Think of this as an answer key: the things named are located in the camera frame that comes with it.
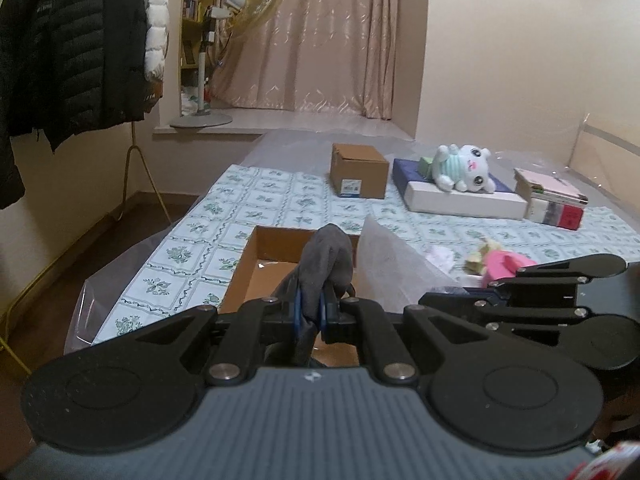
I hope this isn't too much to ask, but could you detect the white puffer jacket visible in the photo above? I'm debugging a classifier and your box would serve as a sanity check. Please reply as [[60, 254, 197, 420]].
[[132, 0, 171, 84]]

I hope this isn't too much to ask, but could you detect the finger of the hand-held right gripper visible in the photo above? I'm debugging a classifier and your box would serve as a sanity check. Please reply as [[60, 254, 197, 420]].
[[419, 291, 590, 332], [488, 254, 628, 300]]

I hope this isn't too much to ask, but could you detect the white and red book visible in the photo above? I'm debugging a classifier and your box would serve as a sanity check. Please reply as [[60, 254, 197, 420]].
[[524, 194, 586, 231]]

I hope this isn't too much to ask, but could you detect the small white cloth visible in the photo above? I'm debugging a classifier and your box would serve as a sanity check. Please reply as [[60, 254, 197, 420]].
[[425, 246, 459, 272]]

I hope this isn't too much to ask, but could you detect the pink book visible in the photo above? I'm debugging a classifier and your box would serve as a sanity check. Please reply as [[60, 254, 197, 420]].
[[514, 167, 589, 207]]

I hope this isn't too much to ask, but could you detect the white nonwoven cloth sheet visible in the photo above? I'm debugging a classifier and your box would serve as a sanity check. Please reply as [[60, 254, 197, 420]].
[[357, 214, 460, 313]]

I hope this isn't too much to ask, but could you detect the grey cloth glove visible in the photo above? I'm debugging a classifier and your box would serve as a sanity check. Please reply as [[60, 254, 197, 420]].
[[272, 224, 357, 367]]

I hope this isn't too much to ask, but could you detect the pink soft cloth item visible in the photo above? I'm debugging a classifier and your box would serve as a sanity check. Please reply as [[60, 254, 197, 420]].
[[481, 252, 539, 287]]

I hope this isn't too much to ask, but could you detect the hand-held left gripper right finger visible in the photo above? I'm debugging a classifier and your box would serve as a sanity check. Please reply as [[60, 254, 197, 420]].
[[319, 292, 494, 387]]

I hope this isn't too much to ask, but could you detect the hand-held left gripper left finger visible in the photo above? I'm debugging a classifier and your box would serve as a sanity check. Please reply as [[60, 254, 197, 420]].
[[134, 292, 303, 387]]

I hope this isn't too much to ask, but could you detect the yellow green plush item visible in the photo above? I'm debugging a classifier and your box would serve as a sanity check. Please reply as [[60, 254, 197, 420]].
[[464, 239, 504, 277]]

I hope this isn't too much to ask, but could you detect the closed cardboard box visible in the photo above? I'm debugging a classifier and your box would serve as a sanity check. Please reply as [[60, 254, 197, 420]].
[[328, 142, 391, 200]]

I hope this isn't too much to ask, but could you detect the red and white packet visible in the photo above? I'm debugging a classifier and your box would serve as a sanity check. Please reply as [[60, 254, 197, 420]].
[[565, 439, 640, 480]]

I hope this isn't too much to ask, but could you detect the beige curtain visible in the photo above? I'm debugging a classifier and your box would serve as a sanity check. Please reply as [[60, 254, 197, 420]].
[[211, 0, 402, 122]]

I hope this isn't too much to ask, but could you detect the black puffer jacket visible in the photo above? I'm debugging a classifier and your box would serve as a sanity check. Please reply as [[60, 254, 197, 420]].
[[0, 119, 174, 377], [0, 0, 167, 211]]

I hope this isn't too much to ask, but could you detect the white plush toy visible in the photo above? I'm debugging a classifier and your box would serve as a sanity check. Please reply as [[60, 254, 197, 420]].
[[431, 143, 499, 195]]

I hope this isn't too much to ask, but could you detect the wooden bookshelf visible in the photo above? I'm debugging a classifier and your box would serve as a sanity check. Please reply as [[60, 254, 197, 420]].
[[178, 0, 222, 72]]

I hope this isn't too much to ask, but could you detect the cardboard box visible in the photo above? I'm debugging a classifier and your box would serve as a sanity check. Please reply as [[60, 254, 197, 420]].
[[217, 225, 362, 368], [328, 142, 391, 200]]

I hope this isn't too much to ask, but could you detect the blue and white flat box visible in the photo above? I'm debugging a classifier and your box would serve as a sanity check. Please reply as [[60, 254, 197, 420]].
[[391, 157, 530, 220]]

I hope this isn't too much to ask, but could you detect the standing fan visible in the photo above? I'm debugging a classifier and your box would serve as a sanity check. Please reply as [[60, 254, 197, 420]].
[[169, 0, 287, 131]]

